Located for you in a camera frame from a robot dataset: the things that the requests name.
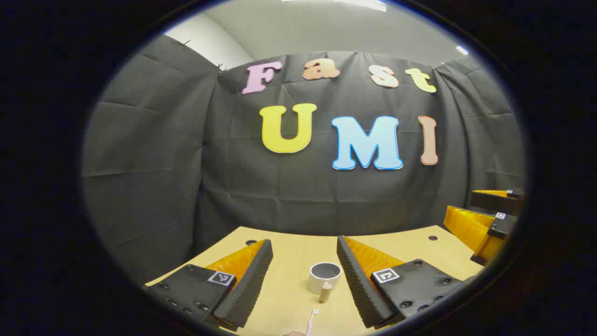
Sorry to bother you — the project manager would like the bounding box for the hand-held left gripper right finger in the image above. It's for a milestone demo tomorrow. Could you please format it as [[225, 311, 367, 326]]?
[[336, 235, 477, 329]]

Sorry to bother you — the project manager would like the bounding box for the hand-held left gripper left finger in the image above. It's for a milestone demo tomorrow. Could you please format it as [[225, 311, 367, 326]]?
[[145, 239, 274, 331]]

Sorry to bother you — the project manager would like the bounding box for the white cup with wooden handle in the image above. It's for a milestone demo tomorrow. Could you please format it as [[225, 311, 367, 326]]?
[[309, 262, 343, 304]]

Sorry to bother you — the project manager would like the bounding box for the pink and white toothbrush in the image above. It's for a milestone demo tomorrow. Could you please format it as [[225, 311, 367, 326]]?
[[305, 309, 320, 336]]

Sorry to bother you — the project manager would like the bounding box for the light wooden desktop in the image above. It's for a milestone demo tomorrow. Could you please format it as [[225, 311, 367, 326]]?
[[145, 225, 486, 336]]

